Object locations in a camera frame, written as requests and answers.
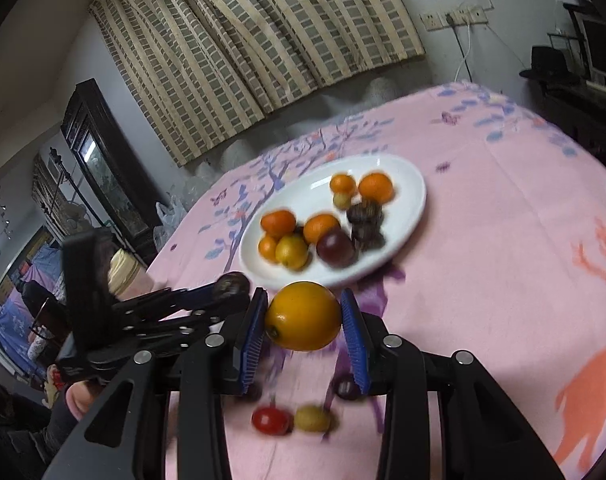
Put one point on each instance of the person's left forearm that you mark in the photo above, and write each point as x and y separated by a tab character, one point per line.
63	435

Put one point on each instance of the black hat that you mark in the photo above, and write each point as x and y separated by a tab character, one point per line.
550	62

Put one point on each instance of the large dark purple plum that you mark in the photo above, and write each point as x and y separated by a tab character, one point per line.
335	248

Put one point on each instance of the dark desk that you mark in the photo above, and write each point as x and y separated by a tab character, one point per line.
583	105

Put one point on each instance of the clear plastic bag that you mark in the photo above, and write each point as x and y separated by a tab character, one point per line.
172	215

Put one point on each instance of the person's left hand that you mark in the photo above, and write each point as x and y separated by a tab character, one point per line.
80	401

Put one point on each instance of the orange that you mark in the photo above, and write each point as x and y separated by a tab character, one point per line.
343	183
376	187
322	227
278	222

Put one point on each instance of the red cherry tomato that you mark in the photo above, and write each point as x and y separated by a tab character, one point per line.
269	420

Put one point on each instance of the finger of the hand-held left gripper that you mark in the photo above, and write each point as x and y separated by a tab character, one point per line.
183	302
178	335

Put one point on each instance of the white oval plate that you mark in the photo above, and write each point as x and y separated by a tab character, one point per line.
303	195

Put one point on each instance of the white power strip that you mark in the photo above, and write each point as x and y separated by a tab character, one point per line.
453	17

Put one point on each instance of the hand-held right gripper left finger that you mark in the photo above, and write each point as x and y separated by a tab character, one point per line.
250	350

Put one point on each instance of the dark wooden framed cabinet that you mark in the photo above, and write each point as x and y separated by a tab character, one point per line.
108	170

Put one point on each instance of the striped beige curtain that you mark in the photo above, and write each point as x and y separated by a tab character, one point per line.
308	25
183	70

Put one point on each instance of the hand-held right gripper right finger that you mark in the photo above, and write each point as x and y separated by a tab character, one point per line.
357	350

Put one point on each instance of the computer monitor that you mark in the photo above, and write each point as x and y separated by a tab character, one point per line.
605	47

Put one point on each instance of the pink deer print tablecloth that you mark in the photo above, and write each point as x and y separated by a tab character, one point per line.
483	260

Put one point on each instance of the clear jar with cream lid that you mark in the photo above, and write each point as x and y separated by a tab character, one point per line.
128	272

